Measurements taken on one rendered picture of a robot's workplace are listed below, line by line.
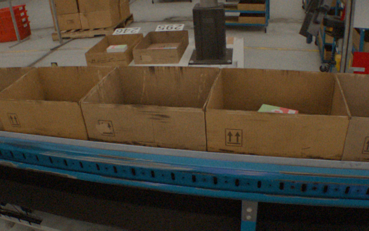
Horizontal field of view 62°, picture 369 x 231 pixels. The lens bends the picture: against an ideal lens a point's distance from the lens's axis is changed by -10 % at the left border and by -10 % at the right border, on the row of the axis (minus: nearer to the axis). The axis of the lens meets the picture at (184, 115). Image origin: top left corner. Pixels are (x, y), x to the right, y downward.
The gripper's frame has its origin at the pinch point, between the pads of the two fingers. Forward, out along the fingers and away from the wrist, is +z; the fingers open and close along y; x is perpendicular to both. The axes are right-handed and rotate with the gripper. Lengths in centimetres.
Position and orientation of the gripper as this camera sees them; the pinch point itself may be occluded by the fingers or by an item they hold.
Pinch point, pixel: (310, 25)
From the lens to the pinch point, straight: 102.1
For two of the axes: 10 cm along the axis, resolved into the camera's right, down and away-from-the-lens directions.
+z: -3.9, 9.1, 1.2
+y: -0.6, -1.6, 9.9
